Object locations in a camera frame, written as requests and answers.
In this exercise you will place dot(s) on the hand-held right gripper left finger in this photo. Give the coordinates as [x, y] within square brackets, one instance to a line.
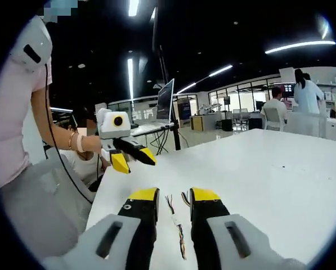
[100, 242]

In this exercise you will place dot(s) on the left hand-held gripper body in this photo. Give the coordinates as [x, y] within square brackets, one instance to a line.
[111, 126]

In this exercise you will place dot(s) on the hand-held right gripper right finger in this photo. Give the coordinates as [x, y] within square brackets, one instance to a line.
[229, 242]

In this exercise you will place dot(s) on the person's left hand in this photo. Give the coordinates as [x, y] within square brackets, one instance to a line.
[91, 144]

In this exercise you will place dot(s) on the pale wristband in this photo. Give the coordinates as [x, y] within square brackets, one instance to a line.
[80, 143]

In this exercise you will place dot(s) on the black laptop stand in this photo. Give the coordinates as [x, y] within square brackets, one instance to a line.
[176, 132]

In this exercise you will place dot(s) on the ceiling light strip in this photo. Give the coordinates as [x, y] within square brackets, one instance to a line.
[300, 47]
[220, 70]
[130, 76]

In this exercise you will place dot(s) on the silver laptop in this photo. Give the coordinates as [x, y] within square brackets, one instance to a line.
[165, 102]

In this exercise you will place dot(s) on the dark standing banner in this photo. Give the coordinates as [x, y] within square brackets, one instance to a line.
[184, 112]

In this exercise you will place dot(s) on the grey mesh office chair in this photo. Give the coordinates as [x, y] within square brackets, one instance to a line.
[44, 213]

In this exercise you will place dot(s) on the wooden cabinet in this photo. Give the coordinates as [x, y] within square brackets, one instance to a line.
[197, 123]

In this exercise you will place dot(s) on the black box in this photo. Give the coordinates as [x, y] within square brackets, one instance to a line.
[226, 125]

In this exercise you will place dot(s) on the black vertical pole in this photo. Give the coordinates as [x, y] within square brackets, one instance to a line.
[160, 42]

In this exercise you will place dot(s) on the person's pink shirt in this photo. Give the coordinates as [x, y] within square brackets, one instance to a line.
[13, 126]

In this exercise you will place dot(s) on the white chest device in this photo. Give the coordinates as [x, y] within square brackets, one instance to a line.
[29, 45]

